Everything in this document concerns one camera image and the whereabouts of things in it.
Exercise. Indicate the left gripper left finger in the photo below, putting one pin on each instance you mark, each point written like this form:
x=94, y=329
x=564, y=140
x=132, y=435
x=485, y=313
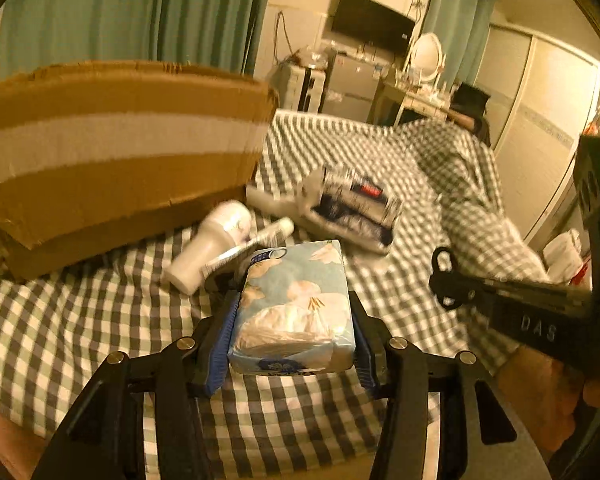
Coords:
x=102, y=436

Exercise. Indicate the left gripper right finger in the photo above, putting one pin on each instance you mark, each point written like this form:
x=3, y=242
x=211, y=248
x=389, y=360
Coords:
x=481, y=437

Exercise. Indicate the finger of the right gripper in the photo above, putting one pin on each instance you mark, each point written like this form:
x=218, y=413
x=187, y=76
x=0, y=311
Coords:
x=476, y=291

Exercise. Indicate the black hair band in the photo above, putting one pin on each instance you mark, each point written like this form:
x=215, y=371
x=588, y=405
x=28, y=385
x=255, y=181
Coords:
x=445, y=284

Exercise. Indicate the clear bag with dark packs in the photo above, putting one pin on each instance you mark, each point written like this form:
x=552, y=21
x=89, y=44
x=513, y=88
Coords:
x=350, y=206

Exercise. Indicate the blue white tissue pack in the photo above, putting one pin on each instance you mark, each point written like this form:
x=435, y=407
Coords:
x=294, y=315

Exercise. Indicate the white tube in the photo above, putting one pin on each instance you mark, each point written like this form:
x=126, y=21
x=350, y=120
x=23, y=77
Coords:
x=264, y=238

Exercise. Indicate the white plastic bottle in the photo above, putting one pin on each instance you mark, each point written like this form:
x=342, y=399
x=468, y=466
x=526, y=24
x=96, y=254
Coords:
x=226, y=227

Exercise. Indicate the person right hand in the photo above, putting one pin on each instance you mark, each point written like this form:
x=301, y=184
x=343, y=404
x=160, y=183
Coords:
x=545, y=395

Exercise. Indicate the black garment on chair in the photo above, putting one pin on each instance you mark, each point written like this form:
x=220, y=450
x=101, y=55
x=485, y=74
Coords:
x=468, y=110

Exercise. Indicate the white dressing table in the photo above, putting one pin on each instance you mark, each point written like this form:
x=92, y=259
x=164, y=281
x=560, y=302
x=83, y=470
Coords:
x=428, y=106

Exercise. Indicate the white louvred wardrobe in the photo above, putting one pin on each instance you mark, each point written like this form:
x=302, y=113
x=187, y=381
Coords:
x=543, y=93

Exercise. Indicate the grey small fridge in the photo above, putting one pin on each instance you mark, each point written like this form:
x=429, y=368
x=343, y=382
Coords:
x=351, y=86

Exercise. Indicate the round white vanity mirror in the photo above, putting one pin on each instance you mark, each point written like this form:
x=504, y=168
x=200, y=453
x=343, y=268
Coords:
x=426, y=58

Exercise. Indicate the white suitcase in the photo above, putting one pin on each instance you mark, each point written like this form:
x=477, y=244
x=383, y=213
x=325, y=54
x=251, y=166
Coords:
x=299, y=88

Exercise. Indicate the teal right window curtain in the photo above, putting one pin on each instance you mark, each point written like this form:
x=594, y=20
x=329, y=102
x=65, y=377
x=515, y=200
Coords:
x=462, y=27

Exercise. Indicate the teal window curtain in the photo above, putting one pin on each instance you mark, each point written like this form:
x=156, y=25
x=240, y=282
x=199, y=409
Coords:
x=219, y=33
x=462, y=27

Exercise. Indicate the brown cardboard box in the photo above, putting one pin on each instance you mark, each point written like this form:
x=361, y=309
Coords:
x=98, y=155

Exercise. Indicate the black wall television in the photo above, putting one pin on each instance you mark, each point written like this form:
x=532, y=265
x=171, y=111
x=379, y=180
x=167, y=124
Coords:
x=374, y=25

